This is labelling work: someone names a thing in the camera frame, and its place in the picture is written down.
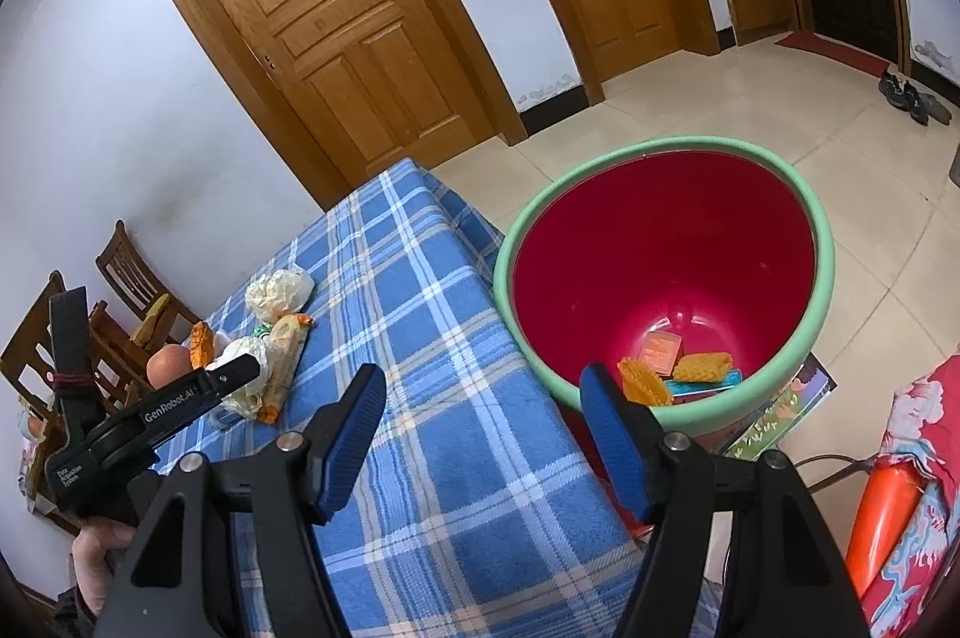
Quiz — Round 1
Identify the orange fruit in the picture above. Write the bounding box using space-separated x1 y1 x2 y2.
146 344 194 388

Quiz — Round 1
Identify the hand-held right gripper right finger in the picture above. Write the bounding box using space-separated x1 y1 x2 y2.
580 363 871 638

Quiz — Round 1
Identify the orange and white snack wrapper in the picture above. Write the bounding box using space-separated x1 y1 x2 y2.
257 314 314 423

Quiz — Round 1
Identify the colourful picture book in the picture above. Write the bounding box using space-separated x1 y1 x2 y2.
720 353 837 463

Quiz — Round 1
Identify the teal and white box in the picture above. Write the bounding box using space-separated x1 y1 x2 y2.
664 368 743 400

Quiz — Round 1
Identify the small wooden chair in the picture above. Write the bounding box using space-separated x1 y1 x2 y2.
95 220 200 339

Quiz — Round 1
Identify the red doormat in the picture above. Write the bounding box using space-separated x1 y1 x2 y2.
774 30 892 80

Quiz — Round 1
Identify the large wooden chair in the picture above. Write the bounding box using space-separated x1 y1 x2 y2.
0 270 151 429

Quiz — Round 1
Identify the blue plaid tablecloth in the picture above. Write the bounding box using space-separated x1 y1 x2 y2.
146 158 721 638

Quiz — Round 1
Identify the small orange box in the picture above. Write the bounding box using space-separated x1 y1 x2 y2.
637 332 683 378

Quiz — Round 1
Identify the red basin with green rim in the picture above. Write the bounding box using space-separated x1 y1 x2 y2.
493 137 836 438

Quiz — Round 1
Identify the wooden panel door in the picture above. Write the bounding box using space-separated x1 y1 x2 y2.
135 0 530 211

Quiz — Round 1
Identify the yellow seat cushion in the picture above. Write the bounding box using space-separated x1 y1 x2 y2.
131 296 172 343

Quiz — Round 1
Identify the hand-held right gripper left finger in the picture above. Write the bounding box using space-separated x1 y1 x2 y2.
94 363 388 638

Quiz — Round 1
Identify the small orange foam net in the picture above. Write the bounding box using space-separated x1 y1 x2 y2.
187 321 217 370

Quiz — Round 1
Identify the yellow foam fruit net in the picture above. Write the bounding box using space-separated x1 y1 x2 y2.
671 351 732 384
616 357 674 406

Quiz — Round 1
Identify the person's left hand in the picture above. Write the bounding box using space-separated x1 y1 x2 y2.
71 518 140 616

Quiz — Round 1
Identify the red printed bag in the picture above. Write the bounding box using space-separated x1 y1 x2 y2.
859 357 960 638

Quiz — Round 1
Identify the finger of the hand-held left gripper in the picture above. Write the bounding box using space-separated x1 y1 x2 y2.
204 355 263 400

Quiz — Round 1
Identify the white paper ball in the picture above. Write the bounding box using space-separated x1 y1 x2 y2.
206 338 271 418
245 266 316 320

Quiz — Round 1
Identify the orange tube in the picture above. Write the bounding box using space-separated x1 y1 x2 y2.
844 464 923 601

